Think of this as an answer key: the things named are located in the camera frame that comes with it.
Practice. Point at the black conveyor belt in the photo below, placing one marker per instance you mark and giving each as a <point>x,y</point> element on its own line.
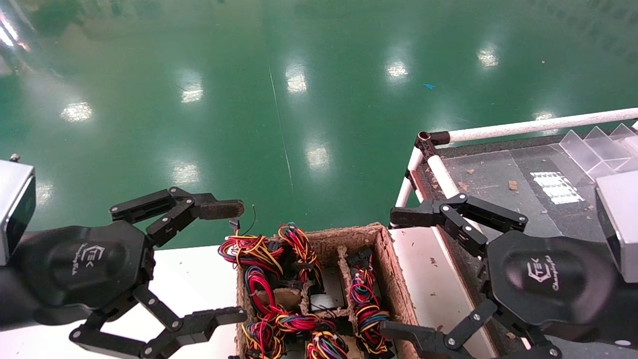
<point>503,174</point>

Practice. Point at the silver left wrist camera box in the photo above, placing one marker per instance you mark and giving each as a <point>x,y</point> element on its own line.
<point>15,209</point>

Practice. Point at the black pipe clamp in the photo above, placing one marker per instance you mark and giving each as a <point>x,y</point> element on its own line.
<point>409,178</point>

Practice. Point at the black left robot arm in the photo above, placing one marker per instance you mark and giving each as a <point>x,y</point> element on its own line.
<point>10,299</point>

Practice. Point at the small brown cardboard scrap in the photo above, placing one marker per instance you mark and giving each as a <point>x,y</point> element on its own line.
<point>512,185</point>

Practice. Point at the white frame leg pipe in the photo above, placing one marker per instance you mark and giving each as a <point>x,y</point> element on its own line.
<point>406,192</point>

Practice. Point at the white conveyor edge pipe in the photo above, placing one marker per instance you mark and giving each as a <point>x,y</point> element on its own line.
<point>443,174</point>

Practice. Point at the grey metal power supply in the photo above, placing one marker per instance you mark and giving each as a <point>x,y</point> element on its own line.
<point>324,301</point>

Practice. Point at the white printed label sticker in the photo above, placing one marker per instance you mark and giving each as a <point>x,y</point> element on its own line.
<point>556,187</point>

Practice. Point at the brown cardboard divider box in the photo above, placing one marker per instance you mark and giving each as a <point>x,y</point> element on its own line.
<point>394,279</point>

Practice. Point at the long white frame pipe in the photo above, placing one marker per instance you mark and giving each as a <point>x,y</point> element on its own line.
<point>538,125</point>

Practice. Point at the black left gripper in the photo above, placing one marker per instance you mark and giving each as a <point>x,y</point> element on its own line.
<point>89,264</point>

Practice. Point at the black pipe corner connector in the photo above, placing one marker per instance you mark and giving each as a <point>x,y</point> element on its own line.
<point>427,142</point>

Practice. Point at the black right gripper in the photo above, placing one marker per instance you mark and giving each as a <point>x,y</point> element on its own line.
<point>548,279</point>

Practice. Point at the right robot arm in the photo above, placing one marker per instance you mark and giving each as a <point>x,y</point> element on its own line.
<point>618,324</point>

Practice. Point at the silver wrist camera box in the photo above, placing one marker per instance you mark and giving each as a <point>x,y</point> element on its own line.
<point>15,209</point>
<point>620,219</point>

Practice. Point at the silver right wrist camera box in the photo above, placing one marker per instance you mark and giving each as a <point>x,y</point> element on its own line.
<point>620,219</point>

